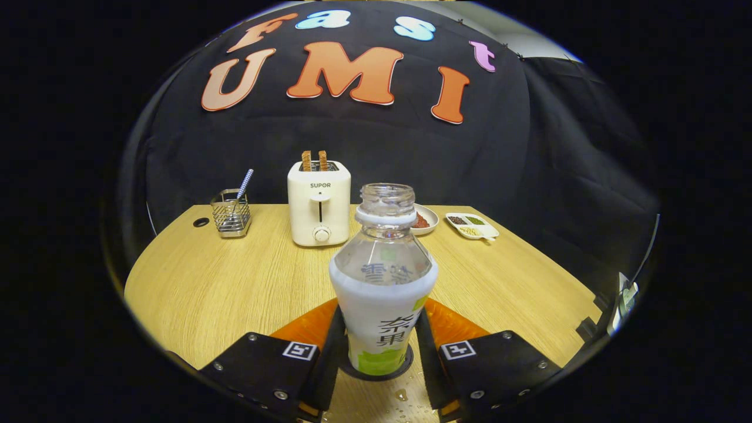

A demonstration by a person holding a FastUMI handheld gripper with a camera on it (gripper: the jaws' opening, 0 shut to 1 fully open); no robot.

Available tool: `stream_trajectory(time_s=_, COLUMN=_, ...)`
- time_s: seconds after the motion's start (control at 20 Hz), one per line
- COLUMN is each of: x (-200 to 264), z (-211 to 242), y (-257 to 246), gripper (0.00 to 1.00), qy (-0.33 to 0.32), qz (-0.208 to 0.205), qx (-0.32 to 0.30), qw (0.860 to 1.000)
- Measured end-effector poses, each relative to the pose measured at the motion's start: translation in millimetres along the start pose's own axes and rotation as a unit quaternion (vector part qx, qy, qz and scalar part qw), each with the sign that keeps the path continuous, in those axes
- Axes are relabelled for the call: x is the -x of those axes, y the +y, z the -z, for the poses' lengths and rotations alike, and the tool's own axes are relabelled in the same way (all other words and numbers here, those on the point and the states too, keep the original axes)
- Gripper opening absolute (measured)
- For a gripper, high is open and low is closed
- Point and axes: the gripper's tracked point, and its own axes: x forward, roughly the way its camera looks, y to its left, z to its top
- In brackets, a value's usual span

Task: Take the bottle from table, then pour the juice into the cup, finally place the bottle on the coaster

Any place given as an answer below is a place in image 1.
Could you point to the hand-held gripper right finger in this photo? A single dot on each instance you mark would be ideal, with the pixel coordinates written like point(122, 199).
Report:
point(429, 376)

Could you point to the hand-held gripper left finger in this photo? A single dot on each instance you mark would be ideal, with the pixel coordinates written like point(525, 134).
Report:
point(329, 370)

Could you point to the dark brown round coaster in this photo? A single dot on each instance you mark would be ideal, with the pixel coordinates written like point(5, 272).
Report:
point(352, 373)

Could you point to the clear juice bottle white label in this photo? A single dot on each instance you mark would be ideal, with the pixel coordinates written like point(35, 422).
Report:
point(382, 282)

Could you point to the wooden table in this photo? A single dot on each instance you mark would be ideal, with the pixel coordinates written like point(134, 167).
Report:
point(235, 282)

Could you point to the round plate with red food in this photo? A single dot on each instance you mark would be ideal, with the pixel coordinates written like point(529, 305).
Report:
point(424, 220)

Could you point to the white divided spice tray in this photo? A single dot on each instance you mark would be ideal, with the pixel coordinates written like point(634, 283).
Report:
point(472, 225)

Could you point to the white toaster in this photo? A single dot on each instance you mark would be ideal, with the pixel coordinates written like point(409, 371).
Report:
point(320, 205)

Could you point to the black table clamp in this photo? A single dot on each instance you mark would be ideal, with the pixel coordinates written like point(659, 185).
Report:
point(587, 328)

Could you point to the brown toast slice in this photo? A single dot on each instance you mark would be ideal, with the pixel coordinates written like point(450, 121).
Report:
point(306, 160)
point(323, 160)

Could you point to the white and green gadget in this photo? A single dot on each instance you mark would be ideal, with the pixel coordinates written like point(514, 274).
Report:
point(625, 296)

